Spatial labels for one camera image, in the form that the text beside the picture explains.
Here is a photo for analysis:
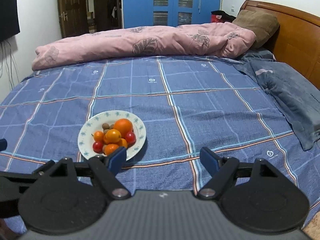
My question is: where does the front small mandarin orange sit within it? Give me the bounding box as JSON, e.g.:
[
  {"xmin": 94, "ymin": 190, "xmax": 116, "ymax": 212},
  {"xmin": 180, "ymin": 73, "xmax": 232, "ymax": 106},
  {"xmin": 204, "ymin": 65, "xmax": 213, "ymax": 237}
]
[{"xmin": 103, "ymin": 144, "xmax": 119, "ymax": 156}]

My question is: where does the front red cherry tomato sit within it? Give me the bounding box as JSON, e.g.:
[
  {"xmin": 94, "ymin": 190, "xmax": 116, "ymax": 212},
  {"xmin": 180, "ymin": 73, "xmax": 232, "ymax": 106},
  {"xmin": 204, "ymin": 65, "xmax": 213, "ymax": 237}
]
[{"xmin": 92, "ymin": 141, "xmax": 104, "ymax": 154}]

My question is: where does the white floral plate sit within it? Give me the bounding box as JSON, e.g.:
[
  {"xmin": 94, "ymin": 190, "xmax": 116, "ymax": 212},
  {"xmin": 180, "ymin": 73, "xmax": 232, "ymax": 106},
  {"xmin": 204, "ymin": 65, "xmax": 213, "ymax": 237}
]
[{"xmin": 78, "ymin": 110, "xmax": 146, "ymax": 161}]

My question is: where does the yellow-orange citrus fruit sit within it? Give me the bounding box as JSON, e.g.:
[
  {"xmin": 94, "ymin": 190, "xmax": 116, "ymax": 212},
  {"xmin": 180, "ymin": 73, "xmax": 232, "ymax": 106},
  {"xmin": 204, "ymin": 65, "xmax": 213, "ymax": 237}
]
[{"xmin": 103, "ymin": 129, "xmax": 121, "ymax": 145}]

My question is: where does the red cherry tomato in pile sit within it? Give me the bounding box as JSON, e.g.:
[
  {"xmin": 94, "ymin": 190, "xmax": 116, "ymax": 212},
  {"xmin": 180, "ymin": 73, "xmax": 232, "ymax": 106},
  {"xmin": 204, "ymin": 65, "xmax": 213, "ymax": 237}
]
[{"xmin": 125, "ymin": 132, "xmax": 136, "ymax": 145}]

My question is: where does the large orange on plate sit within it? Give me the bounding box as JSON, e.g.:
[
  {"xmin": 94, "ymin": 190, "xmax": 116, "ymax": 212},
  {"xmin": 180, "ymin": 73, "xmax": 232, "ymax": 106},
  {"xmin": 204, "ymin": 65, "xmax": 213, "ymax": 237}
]
[{"xmin": 113, "ymin": 118, "xmax": 133, "ymax": 138}]

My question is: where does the blue plaid bed sheet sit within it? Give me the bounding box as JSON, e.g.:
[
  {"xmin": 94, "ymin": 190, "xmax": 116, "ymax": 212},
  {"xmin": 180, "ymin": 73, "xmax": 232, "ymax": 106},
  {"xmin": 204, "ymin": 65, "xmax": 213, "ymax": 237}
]
[{"xmin": 1, "ymin": 56, "xmax": 319, "ymax": 217}]

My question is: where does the grey-blue blanket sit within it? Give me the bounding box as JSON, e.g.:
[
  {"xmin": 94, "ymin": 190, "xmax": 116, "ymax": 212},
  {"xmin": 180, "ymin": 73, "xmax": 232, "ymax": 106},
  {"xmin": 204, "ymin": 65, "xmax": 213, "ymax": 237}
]
[{"xmin": 233, "ymin": 49, "xmax": 319, "ymax": 151}]

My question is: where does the pink rolled quilt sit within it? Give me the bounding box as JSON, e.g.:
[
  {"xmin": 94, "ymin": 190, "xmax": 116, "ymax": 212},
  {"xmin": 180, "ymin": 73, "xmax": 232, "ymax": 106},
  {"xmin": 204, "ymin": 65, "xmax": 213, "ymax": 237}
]
[{"xmin": 31, "ymin": 22, "xmax": 256, "ymax": 71}]

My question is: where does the wooden headboard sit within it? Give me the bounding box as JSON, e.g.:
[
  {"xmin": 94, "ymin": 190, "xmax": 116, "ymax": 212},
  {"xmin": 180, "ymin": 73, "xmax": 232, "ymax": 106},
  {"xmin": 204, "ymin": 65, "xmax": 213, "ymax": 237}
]
[{"xmin": 240, "ymin": 0, "xmax": 320, "ymax": 88}]

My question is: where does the brown pillow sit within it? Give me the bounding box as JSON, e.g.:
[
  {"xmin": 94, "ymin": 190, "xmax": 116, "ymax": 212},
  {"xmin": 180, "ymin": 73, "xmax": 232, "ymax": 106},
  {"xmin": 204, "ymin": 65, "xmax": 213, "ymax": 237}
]
[{"xmin": 232, "ymin": 10, "xmax": 280, "ymax": 49}]

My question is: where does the red and black bag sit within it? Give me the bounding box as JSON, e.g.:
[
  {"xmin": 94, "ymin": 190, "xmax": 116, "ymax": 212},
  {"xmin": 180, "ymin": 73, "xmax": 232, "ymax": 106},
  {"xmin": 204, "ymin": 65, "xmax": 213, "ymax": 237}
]
[{"xmin": 210, "ymin": 10, "xmax": 236, "ymax": 23}]

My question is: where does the brown wooden door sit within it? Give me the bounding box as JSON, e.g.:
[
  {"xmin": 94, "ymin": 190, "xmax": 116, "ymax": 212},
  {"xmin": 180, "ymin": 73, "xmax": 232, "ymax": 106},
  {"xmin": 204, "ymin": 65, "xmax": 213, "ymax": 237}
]
[{"xmin": 57, "ymin": 0, "xmax": 89, "ymax": 38}]

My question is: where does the blue wardrobe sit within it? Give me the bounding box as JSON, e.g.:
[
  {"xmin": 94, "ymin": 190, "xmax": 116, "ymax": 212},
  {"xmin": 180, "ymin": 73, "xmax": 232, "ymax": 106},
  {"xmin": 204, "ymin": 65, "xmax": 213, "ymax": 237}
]
[{"xmin": 121, "ymin": 0, "xmax": 221, "ymax": 28}]

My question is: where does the black wall television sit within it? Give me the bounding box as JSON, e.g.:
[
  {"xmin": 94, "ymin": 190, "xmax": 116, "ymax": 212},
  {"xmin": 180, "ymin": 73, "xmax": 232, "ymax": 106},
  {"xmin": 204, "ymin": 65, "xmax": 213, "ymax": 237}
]
[{"xmin": 0, "ymin": 0, "xmax": 20, "ymax": 42}]

